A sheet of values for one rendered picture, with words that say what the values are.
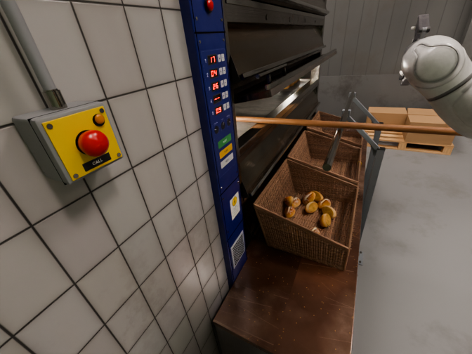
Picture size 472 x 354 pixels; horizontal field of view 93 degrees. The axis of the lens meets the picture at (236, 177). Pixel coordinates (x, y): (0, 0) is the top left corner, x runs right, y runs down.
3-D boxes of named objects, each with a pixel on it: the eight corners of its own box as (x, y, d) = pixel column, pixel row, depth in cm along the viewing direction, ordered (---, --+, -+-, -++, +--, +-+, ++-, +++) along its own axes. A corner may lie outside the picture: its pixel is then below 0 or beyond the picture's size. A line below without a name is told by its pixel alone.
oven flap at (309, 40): (234, 83, 83) (211, 25, 76) (321, 49, 216) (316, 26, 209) (244, 79, 80) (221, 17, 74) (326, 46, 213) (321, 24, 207)
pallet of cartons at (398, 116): (440, 135, 362) (450, 108, 340) (452, 155, 304) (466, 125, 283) (360, 130, 410) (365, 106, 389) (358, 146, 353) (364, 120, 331)
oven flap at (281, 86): (272, 97, 79) (225, 105, 90) (336, 53, 212) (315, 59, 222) (270, 89, 78) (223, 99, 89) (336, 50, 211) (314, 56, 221)
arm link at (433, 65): (390, 61, 62) (421, 95, 63) (394, 69, 51) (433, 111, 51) (434, 24, 55) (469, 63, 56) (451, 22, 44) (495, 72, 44)
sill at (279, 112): (227, 155, 101) (226, 147, 99) (312, 82, 234) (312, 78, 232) (239, 156, 98) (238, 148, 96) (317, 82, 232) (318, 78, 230)
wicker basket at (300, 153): (284, 189, 172) (285, 156, 158) (301, 157, 214) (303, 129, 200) (355, 202, 151) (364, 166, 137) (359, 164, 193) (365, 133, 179)
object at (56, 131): (46, 178, 36) (8, 116, 31) (101, 152, 44) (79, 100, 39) (71, 187, 33) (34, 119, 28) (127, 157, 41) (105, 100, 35)
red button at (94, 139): (78, 159, 34) (66, 133, 32) (102, 148, 37) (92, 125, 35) (93, 162, 33) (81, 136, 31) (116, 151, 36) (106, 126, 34)
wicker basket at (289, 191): (253, 241, 129) (250, 204, 115) (284, 189, 171) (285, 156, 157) (345, 273, 108) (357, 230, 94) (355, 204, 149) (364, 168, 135)
